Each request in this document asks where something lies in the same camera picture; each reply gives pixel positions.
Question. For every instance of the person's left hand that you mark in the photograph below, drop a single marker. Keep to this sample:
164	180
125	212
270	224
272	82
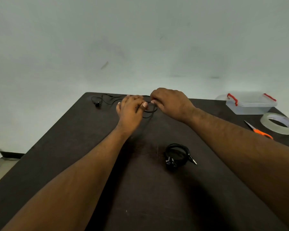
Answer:
130	115

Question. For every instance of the person's right hand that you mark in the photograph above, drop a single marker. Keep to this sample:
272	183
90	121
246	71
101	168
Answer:
174	105

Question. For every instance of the clear plastic box red latches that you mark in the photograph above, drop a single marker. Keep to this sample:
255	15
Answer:
249	107

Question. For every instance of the clear tape roll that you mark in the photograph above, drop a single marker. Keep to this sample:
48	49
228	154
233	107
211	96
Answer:
277	129

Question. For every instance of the person's left forearm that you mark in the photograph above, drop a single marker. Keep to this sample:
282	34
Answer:
69	190

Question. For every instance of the person's right forearm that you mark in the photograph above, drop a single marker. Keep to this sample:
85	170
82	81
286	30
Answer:
250	153

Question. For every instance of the black skirting board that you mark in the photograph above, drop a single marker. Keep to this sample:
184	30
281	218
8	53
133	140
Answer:
12	155

